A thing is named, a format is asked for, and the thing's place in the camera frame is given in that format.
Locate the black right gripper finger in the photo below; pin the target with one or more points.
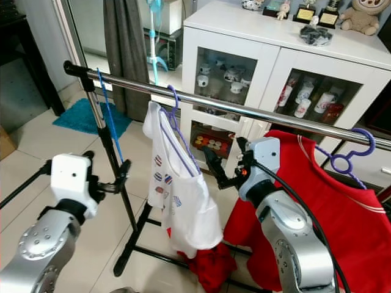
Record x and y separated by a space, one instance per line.
215 163
241 146

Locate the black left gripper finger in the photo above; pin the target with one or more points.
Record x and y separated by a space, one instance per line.
124 174

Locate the red shirt with white trim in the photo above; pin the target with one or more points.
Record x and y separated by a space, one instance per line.
360 244

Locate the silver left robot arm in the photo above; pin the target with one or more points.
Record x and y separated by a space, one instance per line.
43 250

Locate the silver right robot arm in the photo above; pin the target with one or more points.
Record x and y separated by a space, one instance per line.
293 244

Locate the thin blue hanger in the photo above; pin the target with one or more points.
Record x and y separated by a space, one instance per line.
109 116

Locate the colourful jar set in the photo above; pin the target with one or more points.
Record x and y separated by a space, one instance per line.
211 142

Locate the white printed t-shirt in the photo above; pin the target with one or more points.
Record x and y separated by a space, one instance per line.
189 213

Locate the white red printed bottle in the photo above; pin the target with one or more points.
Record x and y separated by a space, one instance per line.
285 96

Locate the teal floor mat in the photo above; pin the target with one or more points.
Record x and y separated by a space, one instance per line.
79 119

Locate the spotted ceramic teapot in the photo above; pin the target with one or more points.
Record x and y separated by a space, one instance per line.
232 74

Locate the white mug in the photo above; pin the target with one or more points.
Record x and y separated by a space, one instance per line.
203 81

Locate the white tumbler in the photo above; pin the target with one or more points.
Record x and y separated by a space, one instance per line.
322 101

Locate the white glass-door cabinet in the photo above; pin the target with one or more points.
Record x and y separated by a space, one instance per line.
269 55

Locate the brown cardboard box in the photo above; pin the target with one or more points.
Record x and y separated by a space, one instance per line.
6 145

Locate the grey left robot leg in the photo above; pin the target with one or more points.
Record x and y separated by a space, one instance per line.
125 290

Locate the crumpled red garment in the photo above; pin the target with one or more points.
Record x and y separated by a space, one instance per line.
211 271

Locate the light blue pole stand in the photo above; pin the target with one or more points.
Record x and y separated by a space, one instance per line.
153 61

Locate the grey curtain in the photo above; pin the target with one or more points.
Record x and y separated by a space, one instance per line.
128 43

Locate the black bundled cloth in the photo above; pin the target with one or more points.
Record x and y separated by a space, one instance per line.
316 35

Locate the spotted white ornament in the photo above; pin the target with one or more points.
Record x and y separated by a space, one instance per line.
252 4

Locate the small doll figurine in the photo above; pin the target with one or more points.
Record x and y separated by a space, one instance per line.
283 9

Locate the black gold trophy plaque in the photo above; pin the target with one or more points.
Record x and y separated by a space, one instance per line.
328 18
305 14

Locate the black desk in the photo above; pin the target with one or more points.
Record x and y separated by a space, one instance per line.
24 36

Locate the beige plush toy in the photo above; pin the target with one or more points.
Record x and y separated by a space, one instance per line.
360 18

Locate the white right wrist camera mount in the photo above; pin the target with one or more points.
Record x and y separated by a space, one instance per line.
266 152

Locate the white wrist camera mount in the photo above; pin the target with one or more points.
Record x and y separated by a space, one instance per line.
266 152
72 177

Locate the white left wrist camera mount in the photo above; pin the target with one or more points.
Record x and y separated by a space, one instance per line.
72 177

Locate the chrome clothes rail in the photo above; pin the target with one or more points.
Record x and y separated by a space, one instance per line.
250 111

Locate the black clothes rack frame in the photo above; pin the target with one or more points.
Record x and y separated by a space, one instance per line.
132 244

